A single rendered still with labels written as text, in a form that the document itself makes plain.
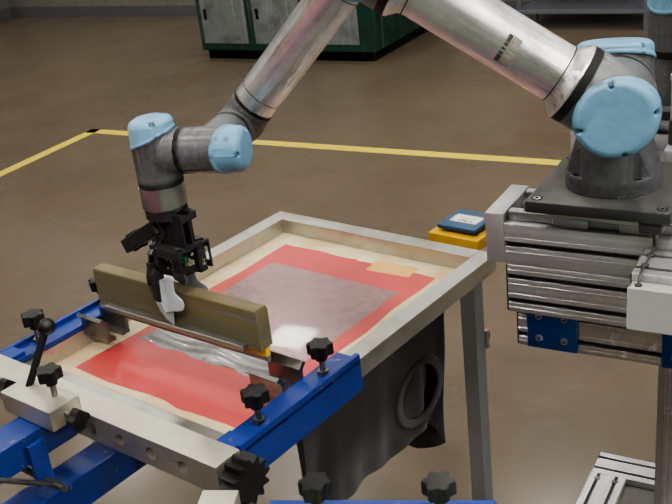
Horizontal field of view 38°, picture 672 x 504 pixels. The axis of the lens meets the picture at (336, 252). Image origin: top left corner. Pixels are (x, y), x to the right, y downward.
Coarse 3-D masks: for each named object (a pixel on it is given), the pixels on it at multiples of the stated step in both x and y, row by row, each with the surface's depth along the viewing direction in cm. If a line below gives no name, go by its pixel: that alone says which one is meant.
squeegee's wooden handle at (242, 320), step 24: (120, 288) 178; (144, 288) 173; (192, 288) 168; (144, 312) 176; (192, 312) 168; (216, 312) 163; (240, 312) 160; (264, 312) 159; (240, 336) 162; (264, 336) 160
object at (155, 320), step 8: (112, 304) 181; (120, 312) 179; (128, 312) 177; (136, 312) 177; (144, 320) 175; (152, 320) 174; (160, 320) 173; (168, 328) 171; (176, 328) 170; (184, 328) 169; (192, 328) 169; (200, 336) 167; (208, 336) 165; (216, 336) 165; (224, 336) 165; (224, 344) 163; (232, 344) 162; (240, 344) 161
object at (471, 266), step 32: (256, 224) 229; (288, 224) 230; (320, 224) 225; (224, 256) 217; (416, 256) 209; (448, 256) 204; (480, 256) 200; (448, 288) 189; (128, 320) 198; (416, 320) 180; (64, 352) 186; (352, 352) 170; (384, 352) 174; (96, 384) 170; (160, 416) 158
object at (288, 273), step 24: (264, 264) 216; (288, 264) 215; (312, 264) 214; (336, 264) 212; (216, 288) 208; (240, 288) 206; (264, 288) 205; (288, 288) 204; (312, 288) 203; (96, 360) 185; (120, 360) 184; (144, 360) 183; (168, 360) 182; (192, 360) 181; (120, 384) 176; (144, 384) 175
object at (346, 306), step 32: (320, 288) 202; (352, 288) 201; (384, 288) 199; (416, 288) 198; (288, 320) 191; (320, 320) 190; (352, 320) 188; (288, 352) 180; (192, 384) 173; (224, 384) 172; (224, 416) 163
